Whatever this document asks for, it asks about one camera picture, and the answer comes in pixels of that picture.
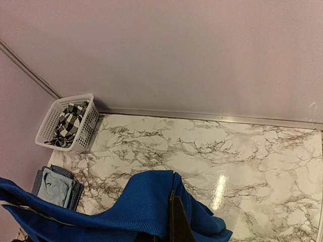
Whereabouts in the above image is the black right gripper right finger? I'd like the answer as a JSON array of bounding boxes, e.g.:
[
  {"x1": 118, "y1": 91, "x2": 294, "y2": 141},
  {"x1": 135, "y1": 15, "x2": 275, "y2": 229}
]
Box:
[{"x1": 169, "y1": 192, "x2": 196, "y2": 242}]

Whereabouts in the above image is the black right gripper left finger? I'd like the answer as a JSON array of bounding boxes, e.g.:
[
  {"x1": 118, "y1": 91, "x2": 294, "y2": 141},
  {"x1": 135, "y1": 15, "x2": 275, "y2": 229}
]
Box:
[{"x1": 135, "y1": 232, "x2": 158, "y2": 242}]

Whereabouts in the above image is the blue pleated skirt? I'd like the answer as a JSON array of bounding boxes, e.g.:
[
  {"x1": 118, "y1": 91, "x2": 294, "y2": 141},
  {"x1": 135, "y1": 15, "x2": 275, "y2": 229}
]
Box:
[{"x1": 1, "y1": 170, "x2": 232, "y2": 241}]

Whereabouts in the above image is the white plastic laundry basket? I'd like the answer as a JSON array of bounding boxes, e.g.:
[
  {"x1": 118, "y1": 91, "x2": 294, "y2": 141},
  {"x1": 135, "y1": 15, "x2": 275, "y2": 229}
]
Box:
[{"x1": 35, "y1": 94, "x2": 99, "y2": 152}]

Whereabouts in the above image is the folded blue checkered shirt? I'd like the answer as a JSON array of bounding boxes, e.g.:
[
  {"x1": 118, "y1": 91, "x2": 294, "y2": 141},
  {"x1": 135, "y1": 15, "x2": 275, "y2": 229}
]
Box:
[{"x1": 31, "y1": 165, "x2": 84, "y2": 210}]

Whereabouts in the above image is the folded light blue t-shirt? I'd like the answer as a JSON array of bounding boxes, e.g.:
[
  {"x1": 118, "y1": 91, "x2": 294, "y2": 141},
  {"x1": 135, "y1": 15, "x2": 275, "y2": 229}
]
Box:
[{"x1": 37, "y1": 168, "x2": 74, "y2": 208}]

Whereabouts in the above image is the black white checkered cloth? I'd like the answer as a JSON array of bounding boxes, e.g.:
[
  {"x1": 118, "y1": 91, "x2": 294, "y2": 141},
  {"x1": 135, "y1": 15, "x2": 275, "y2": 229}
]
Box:
[{"x1": 45, "y1": 101, "x2": 89, "y2": 148}]

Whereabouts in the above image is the left aluminium wall post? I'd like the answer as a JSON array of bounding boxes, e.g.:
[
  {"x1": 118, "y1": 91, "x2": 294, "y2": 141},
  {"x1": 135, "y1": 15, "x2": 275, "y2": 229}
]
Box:
[{"x1": 1, "y1": 38, "x2": 62, "y2": 99}]

